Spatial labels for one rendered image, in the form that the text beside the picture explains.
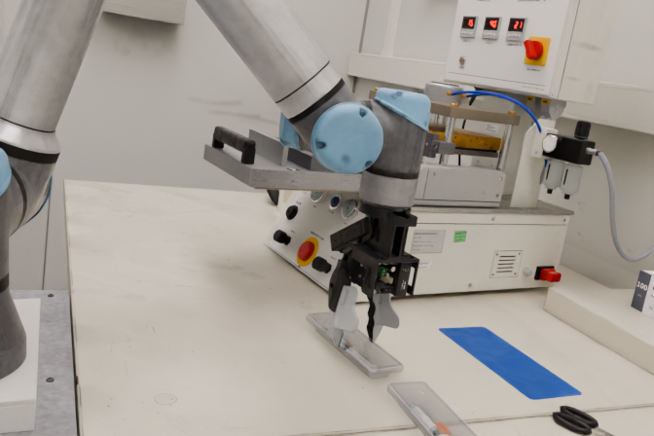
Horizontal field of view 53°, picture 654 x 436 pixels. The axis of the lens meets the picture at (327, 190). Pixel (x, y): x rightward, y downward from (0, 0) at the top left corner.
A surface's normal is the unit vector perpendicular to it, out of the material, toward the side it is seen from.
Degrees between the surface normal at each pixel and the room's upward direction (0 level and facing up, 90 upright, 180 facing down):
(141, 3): 90
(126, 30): 90
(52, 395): 0
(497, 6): 90
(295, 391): 0
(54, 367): 0
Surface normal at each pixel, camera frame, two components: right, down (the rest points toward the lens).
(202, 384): 0.15, -0.97
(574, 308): -0.91, -0.07
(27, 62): 0.13, 0.19
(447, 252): 0.50, 0.25
